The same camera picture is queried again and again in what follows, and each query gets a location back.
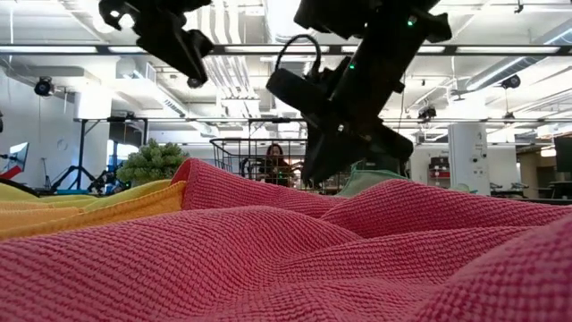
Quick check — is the wire mesh basket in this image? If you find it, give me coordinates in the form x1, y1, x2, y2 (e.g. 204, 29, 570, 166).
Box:
209, 137, 354, 194

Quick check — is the black monitor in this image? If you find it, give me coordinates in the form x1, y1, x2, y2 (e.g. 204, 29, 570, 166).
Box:
553, 136, 572, 174

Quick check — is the potted green succulent plant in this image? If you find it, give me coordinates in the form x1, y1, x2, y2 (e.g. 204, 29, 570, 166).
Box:
116, 138, 191, 187

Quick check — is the black tripod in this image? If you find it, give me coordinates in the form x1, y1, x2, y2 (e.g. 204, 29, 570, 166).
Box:
51, 165, 97, 192

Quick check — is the yellow microfiber towel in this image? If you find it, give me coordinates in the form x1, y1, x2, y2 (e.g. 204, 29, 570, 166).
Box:
0, 178, 173, 214

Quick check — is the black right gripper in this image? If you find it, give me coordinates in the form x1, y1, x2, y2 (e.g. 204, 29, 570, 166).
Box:
301, 47, 416, 185

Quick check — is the light green microfiber towel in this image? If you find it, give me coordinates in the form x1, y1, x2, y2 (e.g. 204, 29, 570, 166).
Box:
337, 160, 412, 198

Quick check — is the orange microfiber towel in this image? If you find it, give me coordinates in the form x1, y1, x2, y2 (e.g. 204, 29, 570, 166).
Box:
0, 181, 187, 241

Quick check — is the black metal table frame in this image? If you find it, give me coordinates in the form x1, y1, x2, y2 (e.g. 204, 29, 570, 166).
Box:
0, 177, 41, 198

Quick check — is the tilted grey screen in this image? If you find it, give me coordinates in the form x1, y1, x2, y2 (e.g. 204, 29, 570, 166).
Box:
6, 141, 30, 174

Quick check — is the red storage shelf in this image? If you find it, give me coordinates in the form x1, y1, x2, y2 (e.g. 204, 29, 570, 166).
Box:
428, 156, 450, 196

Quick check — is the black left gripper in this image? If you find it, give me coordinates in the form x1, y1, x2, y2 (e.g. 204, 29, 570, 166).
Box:
97, 0, 215, 89

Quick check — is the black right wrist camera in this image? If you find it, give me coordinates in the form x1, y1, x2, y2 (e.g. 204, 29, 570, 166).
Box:
266, 66, 334, 118

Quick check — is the black right camera cable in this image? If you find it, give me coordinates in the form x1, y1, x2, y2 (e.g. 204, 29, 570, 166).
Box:
274, 34, 324, 80

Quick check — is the red angled bar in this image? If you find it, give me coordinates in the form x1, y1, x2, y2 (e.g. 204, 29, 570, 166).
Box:
2, 165, 27, 181

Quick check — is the black metal stand frame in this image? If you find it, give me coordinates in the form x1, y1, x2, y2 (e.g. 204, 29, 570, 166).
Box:
73, 116, 149, 191

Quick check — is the person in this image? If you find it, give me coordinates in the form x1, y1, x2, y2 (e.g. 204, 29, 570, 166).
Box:
258, 143, 291, 187

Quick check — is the pink microfiber towel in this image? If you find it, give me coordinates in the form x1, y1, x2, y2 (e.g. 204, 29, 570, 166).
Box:
0, 157, 572, 322

